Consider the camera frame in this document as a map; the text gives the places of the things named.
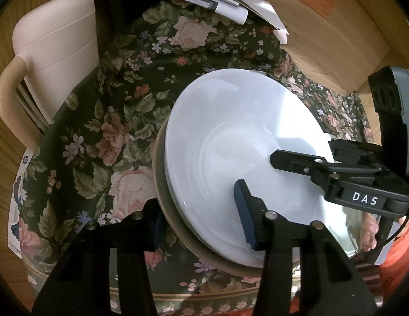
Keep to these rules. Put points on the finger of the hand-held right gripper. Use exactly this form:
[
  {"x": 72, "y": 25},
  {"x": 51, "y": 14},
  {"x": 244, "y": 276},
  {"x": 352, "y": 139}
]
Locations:
[
  {"x": 356, "y": 151},
  {"x": 290, "y": 161}
]

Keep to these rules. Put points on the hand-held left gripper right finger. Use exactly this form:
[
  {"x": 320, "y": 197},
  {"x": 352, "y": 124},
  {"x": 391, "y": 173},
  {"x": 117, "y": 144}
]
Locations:
[{"x": 244, "y": 210}]

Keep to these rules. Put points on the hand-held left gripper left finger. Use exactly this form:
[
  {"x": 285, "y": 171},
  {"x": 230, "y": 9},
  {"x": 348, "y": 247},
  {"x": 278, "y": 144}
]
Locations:
[{"x": 156, "y": 227}]

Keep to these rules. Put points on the brown plate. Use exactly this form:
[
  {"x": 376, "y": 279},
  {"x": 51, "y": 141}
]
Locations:
[{"x": 160, "y": 177}]

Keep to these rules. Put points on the white plate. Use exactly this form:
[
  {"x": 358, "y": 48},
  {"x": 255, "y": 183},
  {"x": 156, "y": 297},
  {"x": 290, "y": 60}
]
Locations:
[{"x": 231, "y": 131}]

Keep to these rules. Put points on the person's right hand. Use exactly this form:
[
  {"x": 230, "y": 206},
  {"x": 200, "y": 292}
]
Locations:
[{"x": 369, "y": 230}]

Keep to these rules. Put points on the person's orange clothing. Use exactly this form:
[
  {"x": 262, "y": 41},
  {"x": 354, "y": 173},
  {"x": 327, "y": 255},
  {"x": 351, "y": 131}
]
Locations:
[{"x": 399, "y": 263}]

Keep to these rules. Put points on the floral tablecloth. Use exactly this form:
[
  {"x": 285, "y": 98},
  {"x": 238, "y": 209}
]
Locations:
[{"x": 119, "y": 105}]

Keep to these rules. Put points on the printed leaflet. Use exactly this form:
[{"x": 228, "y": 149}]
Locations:
[{"x": 18, "y": 204}]

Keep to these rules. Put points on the stack of white papers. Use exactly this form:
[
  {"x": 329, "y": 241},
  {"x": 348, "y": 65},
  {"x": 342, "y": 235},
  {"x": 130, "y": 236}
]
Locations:
[{"x": 224, "y": 3}]

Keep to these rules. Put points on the white mug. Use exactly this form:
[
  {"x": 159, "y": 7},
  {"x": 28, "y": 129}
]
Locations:
[{"x": 59, "y": 49}]

